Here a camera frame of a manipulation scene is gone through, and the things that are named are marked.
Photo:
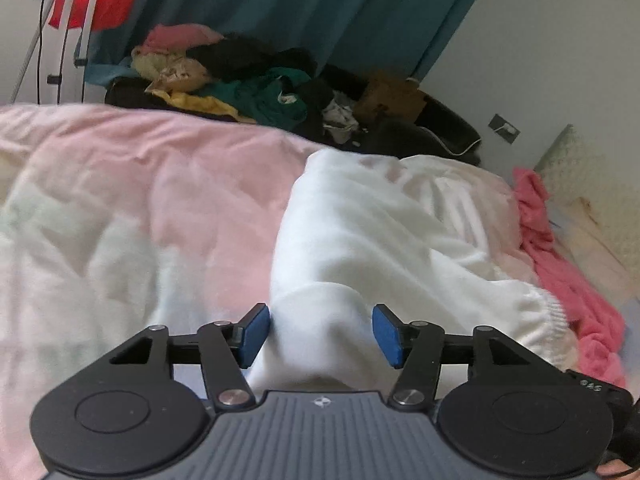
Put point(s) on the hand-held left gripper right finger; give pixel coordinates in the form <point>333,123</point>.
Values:
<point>385,332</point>

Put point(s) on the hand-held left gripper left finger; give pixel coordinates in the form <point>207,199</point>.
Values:
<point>252,335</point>

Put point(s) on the white sweatpants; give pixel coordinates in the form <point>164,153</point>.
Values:
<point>360,240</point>

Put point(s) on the coral pink garment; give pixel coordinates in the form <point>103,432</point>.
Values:
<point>565,270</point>

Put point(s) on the pink and white blanket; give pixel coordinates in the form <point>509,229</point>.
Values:
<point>125,210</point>

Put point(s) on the black bag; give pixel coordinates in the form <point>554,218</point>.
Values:
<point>440,125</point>

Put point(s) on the white and grey garment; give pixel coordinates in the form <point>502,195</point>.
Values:
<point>340,117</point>

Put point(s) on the cream pillow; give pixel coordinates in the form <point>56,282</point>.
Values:
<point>595,200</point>

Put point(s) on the cardboard box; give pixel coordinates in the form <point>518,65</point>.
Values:
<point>390,97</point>

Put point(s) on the yellow garment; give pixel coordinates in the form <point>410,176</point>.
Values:
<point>210,102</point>

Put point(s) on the green garment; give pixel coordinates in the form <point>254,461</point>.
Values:
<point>265,97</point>

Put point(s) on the black garment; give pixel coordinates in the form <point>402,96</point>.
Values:
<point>250,57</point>

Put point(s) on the teal curtain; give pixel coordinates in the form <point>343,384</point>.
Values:
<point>325,10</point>

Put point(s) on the white drying rack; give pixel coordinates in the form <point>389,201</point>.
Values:
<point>82,35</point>

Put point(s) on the red cloth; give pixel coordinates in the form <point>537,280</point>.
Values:
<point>105,2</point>

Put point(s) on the wall socket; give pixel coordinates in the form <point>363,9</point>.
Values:
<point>504,128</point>

